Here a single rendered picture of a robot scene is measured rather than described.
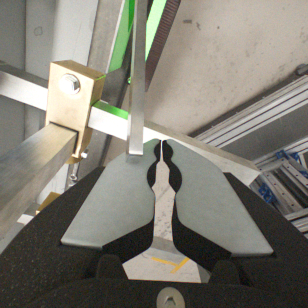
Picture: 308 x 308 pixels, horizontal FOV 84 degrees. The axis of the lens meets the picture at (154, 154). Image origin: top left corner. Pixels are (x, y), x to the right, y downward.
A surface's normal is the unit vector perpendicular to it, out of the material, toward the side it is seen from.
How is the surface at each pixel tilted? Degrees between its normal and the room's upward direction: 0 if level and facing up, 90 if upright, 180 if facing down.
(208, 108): 0
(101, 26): 0
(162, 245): 90
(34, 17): 0
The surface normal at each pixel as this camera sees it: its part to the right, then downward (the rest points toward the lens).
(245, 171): -0.03, 0.52
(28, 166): 0.38, -0.78
